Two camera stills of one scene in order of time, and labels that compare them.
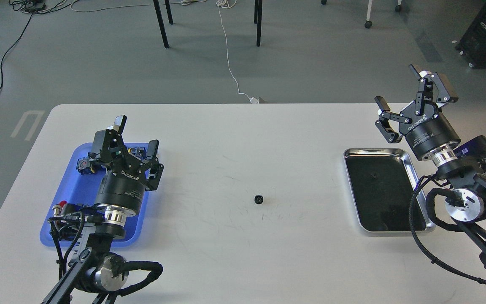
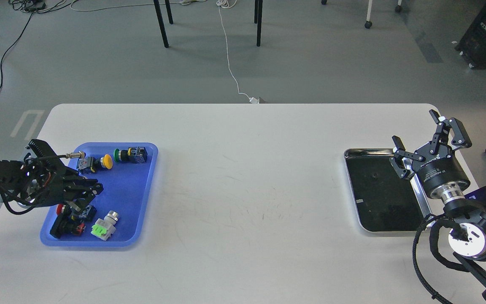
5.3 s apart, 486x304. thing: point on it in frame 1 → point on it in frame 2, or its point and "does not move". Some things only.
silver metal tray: (383, 185) does not move
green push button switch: (140, 152) does not move
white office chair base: (368, 24) does not move
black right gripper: (427, 129) → (435, 165)
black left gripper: (122, 189) → (58, 185)
